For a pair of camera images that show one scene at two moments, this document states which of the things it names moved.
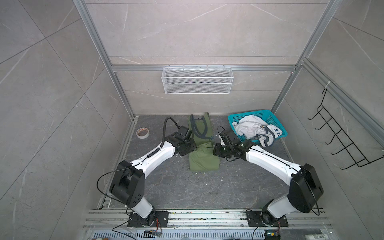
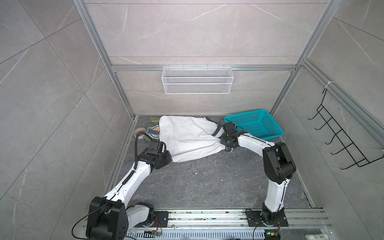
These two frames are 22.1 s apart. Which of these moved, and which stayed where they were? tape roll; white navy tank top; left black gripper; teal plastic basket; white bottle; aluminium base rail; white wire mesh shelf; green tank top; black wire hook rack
Moved: green tank top; white navy tank top; left black gripper
Stayed: tape roll; teal plastic basket; white wire mesh shelf; black wire hook rack; white bottle; aluminium base rail
